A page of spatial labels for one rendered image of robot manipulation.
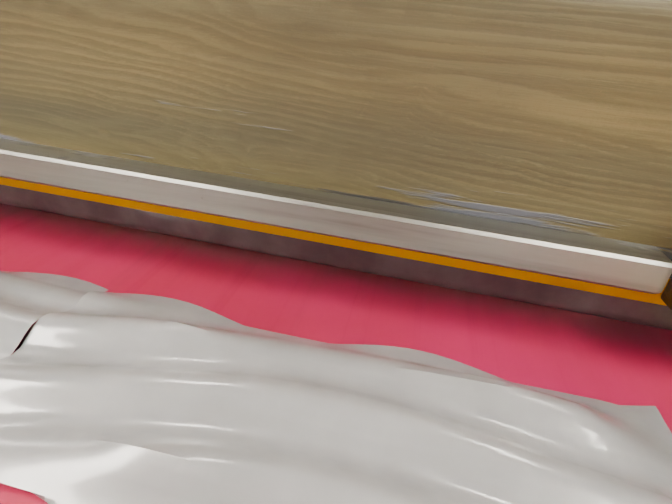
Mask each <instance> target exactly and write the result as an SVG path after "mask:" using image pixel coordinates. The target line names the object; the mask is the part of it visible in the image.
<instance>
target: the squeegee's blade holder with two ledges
mask: <svg viewBox="0 0 672 504"><path fill-rule="evenodd" d="M0 177H3V178H9V179H14V180H20V181H25V182H31V183H36V184H42V185H48V186H53V187H59V188H64V189H70V190H75V191H81V192H87V193H92V194H98V195H103V196H109V197H114V198H120V199H126V200H131V201H137V202H142V203H148V204H153V205H159V206H165V207H170V208H176V209H181V210H187V211H192V212H198V213H204V214H209V215H215V216H220V217H226V218H231V219H237V220H243V221H248V222H254V223H259V224H265V225H270V226H276V227H282V228H287V229H293V230H298V231H304V232H309V233H315V234H321V235H326V236H332V237H337V238H343V239H348V240H354V241H360V242H365V243H371V244H376V245H382V246H387V247H393V248H399V249H404V250H410V251H415V252H421V253H426V254H432V255H438V256H443V257H449V258H454V259H460V260H465V261H471V262H477V263H482V264H488V265H493V266H499V267H504V268H510V269H516V270H521V271H527V272H532V273H538V274H543V275H549V276H555V277H560V278H566V279H571V280H577V281H582V282H588V283H594V284H599V285H605V286H610V287H616V288H621V289H627V290H633V291H638V292H644V293H649V294H659V293H661V292H662V291H663V289H664V287H665V285H666V283H667V281H668V279H669V277H670V275H671V274H672V261H671V260H670V259H669V258H668V257H667V256H666V255H665V254H664V253H662V252H661V251H660V250H659V249H658V248H657V247H656V246H651V245H645V244H639V243H633V242H627V241H621V240H615V239H609V238H603V237H597V236H591V235H585V234H579V233H572V232H566V231H560V230H554V229H548V228H542V227H536V226H530V225H524V224H518V223H512V222H506V221H500V220H494V219H488V218H482V217H476V216H470V215H464V214H458V213H452V212H445V211H439V210H433V209H427V208H421V207H415V206H409V205H403V204H397V203H391V202H385V201H379V200H373V199H367V198H361V197H355V196H349V195H343V194H337V193H331V192H324V191H318V190H312V189H306V188H300V187H294V186H288V185H282V184H276V183H270V182H264V181H258V180H252V179H246V178H240V177H234V176H228V175H222V174H216V173H210V172H204V171H197V170H191V169H185V168H179V167H173V166H167V165H161V164H155V163H149V162H143V161H137V160H131V159H125V158H119V157H113V156H107V155H101V154H95V153H89V152H83V151H76V150H70V149H64V148H58V147H52V146H46V145H40V144H34V143H28V142H22V141H16V140H10V139H4V138H0Z"/></svg>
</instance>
